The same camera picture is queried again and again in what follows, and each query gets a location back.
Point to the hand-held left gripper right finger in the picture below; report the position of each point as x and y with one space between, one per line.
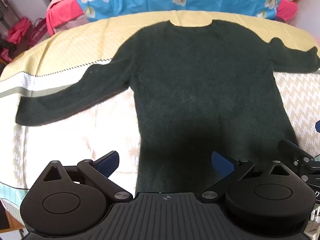
222 163

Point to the dark green knit sweater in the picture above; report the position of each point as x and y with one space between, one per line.
195 92

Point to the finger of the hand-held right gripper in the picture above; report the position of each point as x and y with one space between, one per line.
318 126
291 148

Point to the dark red patterned bag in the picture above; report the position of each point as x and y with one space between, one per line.
37 32

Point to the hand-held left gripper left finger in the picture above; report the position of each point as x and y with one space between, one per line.
110 163

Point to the yellow and white patterned blanket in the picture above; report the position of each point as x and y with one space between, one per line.
62 52

